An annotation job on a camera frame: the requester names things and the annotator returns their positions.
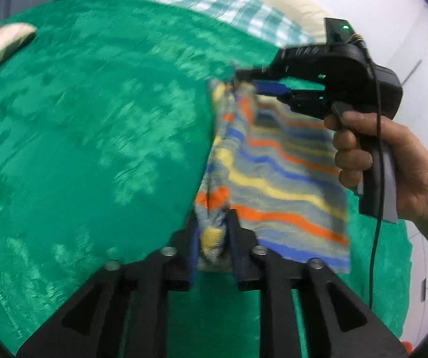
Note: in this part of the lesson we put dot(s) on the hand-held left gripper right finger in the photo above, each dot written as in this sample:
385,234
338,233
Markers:
236,253

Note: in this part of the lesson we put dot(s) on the green patterned blanket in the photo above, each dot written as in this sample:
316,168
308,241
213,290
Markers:
87,138

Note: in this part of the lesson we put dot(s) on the cream patterned pillow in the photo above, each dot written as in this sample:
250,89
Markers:
1,44

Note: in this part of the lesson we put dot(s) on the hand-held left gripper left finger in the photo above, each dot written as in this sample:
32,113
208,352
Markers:
193,257

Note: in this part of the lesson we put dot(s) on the person's right hand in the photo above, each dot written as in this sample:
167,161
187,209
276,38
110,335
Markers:
404,167

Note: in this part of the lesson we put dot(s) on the striped knit sweater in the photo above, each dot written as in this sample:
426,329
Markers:
273,179

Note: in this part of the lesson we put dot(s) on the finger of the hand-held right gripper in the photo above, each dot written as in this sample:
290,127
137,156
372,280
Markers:
270,87
258,74

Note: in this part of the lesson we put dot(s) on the green checked bedsheet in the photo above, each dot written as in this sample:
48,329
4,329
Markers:
217,3

